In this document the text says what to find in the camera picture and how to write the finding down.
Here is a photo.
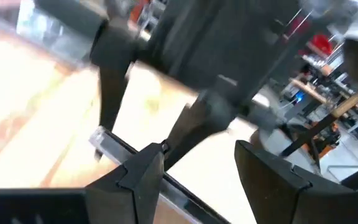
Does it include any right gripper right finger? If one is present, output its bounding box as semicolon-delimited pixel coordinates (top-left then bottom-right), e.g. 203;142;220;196
234;139;358;224

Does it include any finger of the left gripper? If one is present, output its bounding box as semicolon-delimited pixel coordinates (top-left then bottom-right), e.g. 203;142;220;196
90;20;145;133
163;91;239;171

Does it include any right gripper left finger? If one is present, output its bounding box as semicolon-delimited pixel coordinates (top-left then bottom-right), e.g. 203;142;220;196
0;142;165;224

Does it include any black clear jewel case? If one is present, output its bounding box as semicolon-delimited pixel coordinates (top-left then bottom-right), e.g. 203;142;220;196
88;126;231;224

